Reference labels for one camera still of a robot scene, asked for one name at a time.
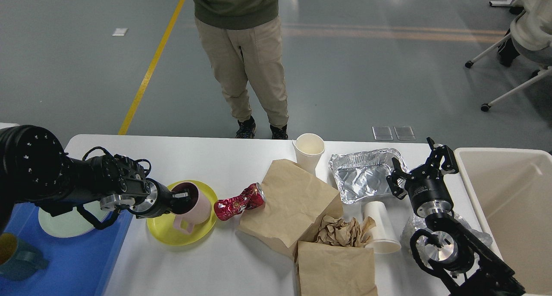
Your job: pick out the lying white paper cup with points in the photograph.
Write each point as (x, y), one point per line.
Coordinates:
(383, 239)

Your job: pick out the upright white paper cup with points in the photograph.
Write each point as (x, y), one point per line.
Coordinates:
(308, 148)

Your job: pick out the pink mug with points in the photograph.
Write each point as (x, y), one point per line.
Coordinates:
(188, 214)

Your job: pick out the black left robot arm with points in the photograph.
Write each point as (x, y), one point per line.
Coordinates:
(35, 169)

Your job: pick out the crumpled clear plastic wrap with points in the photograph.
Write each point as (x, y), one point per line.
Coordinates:
(415, 223)

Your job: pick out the small brown paper bag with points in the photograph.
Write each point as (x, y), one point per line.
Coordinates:
(325, 270)

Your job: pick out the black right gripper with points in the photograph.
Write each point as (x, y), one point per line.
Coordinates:
(425, 187)

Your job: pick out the office chair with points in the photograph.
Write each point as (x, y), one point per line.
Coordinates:
(505, 82)

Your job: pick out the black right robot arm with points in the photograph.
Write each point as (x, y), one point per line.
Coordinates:
(445, 248)

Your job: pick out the beige plastic bin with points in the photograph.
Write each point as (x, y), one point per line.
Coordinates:
(511, 192)

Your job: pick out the pale green plate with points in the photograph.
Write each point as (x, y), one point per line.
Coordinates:
(70, 224)

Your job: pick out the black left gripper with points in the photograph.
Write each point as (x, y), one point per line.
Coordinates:
(158, 201)

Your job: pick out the yellow plastic plate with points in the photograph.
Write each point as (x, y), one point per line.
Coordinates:
(161, 228)

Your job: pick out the white side table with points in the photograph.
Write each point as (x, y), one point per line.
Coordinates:
(8, 125)

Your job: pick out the dark teal mug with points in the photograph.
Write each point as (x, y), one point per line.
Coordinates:
(18, 259)

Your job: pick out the large brown paper bag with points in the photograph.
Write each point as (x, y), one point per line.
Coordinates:
(295, 204)

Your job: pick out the crushed red soda can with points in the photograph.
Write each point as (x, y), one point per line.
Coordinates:
(250, 198)

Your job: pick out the crumpled brown paper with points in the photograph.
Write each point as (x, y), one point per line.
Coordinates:
(338, 232)

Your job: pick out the blue plastic tray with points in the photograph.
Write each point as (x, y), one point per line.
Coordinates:
(78, 266)

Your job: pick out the person in green sweater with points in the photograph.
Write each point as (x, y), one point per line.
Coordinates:
(243, 41)

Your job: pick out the aluminium foil tray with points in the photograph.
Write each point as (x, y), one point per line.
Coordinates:
(362, 175)

